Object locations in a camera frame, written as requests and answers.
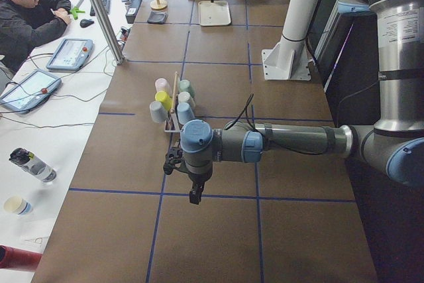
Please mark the far teach pendant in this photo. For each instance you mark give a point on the far teach pendant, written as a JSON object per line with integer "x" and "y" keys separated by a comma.
{"x": 70, "y": 55}

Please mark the cream rabbit tray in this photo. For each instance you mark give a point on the cream rabbit tray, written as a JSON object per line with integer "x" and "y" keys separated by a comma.
{"x": 213, "y": 14}

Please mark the pink cup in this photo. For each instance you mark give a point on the pink cup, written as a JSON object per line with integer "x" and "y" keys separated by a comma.
{"x": 162, "y": 84}

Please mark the yellow cup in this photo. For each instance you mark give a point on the yellow cup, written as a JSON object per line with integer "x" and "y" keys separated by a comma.
{"x": 164, "y": 98}

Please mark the clear water bottle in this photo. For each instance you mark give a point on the clear water bottle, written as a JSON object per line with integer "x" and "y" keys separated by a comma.
{"x": 30, "y": 163}

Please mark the teach pendant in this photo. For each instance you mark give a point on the teach pendant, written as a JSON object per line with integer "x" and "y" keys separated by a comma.
{"x": 31, "y": 92}
{"x": 70, "y": 55}

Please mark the beige cup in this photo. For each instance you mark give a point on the beige cup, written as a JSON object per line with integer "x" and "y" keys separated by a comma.
{"x": 185, "y": 97}

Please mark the red bottle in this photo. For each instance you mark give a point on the red bottle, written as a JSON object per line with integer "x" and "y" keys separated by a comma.
{"x": 18, "y": 259}

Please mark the near teach pendant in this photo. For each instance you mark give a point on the near teach pendant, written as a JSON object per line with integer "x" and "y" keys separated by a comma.
{"x": 31, "y": 92}

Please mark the black computer mouse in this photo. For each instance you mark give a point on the black computer mouse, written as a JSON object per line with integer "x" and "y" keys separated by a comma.
{"x": 84, "y": 23}

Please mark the grey cup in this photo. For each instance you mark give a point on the grey cup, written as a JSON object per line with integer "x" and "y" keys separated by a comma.
{"x": 157, "y": 112}

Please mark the white wire cup rack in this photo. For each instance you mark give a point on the white wire cup rack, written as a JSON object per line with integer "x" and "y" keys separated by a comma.
{"x": 172, "y": 125}

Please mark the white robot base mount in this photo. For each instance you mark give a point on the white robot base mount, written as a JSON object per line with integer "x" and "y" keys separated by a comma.
{"x": 288, "y": 59}

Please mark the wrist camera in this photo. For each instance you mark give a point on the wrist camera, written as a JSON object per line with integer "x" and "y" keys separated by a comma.
{"x": 174, "y": 160}

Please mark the green cup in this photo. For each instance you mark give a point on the green cup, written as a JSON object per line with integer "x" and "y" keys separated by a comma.
{"x": 185, "y": 86}

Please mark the paper cup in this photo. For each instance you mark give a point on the paper cup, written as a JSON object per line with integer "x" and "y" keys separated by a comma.
{"x": 17, "y": 205}

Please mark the green plastic toy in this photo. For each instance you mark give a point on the green plastic toy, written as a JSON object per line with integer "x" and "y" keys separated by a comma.
{"x": 75, "y": 12}

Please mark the blue cup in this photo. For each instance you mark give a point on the blue cup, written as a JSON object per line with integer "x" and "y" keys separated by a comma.
{"x": 185, "y": 113}

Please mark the black power strip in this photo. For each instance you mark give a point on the black power strip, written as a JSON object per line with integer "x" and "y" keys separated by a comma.
{"x": 132, "y": 7}

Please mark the aluminium frame post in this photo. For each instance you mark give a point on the aluminium frame post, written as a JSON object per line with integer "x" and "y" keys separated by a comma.
{"x": 108, "y": 32}

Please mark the grey folded cloth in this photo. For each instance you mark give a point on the grey folded cloth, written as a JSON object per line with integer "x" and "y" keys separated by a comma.
{"x": 157, "y": 18}

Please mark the seated person in black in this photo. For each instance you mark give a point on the seated person in black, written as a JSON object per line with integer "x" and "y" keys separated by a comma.
{"x": 27, "y": 24}

